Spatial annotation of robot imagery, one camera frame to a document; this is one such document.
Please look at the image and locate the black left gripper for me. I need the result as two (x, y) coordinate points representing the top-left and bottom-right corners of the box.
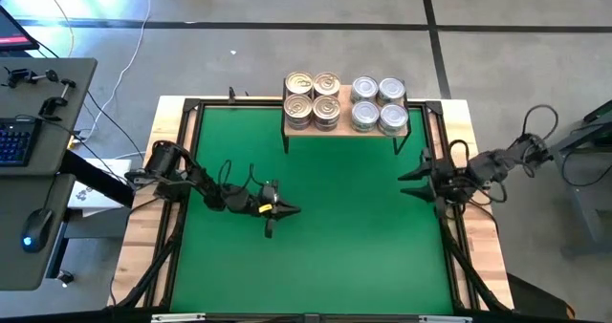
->
(256, 179), (303, 240)

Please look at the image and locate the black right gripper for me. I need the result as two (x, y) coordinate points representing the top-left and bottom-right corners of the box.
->
(397, 146), (472, 219)

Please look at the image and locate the wooden shelf with black legs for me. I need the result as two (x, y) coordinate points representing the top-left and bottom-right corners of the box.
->
(280, 76), (413, 156)

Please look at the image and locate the green table mat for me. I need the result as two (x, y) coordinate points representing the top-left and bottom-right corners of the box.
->
(169, 105), (454, 315)

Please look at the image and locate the dark metal stand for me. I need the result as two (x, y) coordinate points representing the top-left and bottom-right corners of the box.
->
(527, 100), (612, 257)

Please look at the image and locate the black floor base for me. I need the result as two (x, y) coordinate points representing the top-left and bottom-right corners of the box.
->
(506, 272), (578, 320)

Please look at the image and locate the black support beam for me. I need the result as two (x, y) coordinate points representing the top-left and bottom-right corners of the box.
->
(59, 148), (138, 208)

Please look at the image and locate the grey desk base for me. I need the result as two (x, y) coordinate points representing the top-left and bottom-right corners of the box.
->
(47, 206), (133, 281)

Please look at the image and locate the white cardboard box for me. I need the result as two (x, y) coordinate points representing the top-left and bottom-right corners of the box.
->
(66, 158), (138, 219)

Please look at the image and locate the black computer mouse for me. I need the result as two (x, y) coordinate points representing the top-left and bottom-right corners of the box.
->
(21, 207), (55, 254)

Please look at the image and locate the dark grey desk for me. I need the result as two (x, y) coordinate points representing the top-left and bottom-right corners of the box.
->
(0, 57), (99, 291)

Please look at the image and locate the black screw clamp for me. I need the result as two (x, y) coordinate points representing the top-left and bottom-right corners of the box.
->
(37, 77), (77, 122)
(1, 67), (60, 89)

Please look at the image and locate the backlit black keyboard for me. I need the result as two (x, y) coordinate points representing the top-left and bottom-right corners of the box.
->
(0, 116), (42, 167)

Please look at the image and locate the black computer monitor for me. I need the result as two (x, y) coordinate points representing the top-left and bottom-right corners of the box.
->
(0, 5), (41, 53)

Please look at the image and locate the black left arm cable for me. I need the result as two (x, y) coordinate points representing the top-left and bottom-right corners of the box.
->
(217, 159), (269, 193)

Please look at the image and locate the black metal table frame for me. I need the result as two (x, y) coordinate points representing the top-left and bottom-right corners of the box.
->
(112, 96), (515, 323)

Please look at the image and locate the silver metal bracket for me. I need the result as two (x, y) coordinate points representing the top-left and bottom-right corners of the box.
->
(419, 314), (473, 323)
(151, 312), (207, 323)

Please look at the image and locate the thin black desk cable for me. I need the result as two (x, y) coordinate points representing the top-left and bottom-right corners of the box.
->
(85, 89), (147, 160)

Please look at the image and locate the white floor cable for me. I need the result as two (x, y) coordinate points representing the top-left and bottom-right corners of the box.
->
(71, 0), (153, 145)

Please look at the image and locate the thin yellowish floor cable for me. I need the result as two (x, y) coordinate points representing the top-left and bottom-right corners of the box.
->
(36, 0), (76, 59)

